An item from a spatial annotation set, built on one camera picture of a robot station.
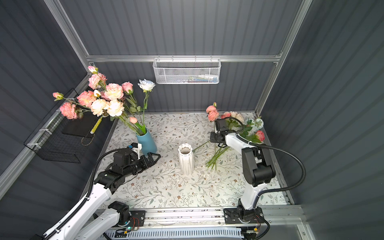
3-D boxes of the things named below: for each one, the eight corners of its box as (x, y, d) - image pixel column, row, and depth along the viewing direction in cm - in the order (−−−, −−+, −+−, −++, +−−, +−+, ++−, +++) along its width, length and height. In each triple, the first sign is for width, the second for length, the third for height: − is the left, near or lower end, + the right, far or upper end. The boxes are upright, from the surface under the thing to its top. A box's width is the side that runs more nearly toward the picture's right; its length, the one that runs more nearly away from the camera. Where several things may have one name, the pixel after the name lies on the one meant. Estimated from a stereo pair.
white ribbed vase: (181, 175, 90) (177, 156, 72) (182, 163, 95) (178, 143, 77) (193, 175, 90) (193, 156, 72) (193, 163, 95) (193, 143, 77)
